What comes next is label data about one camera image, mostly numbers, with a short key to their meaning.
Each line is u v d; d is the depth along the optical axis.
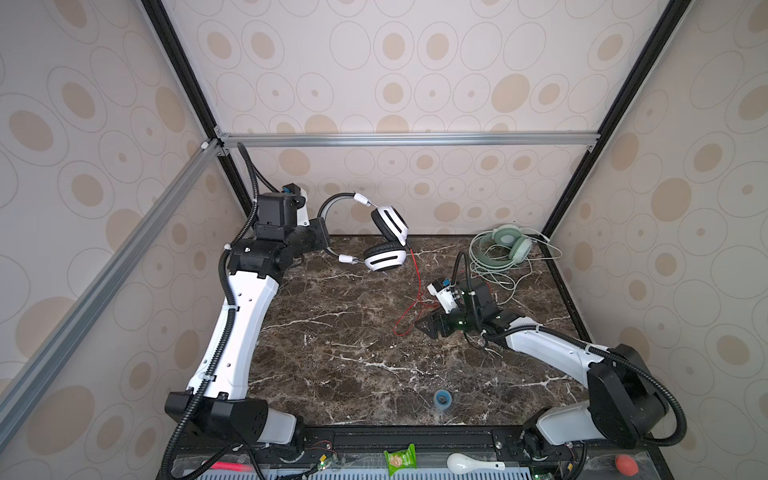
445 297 0.76
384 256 0.64
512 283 1.06
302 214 0.61
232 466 0.71
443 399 0.81
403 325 0.95
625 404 0.43
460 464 0.70
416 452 0.72
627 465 0.69
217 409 0.38
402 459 0.70
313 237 0.62
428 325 0.75
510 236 1.13
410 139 0.91
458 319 0.74
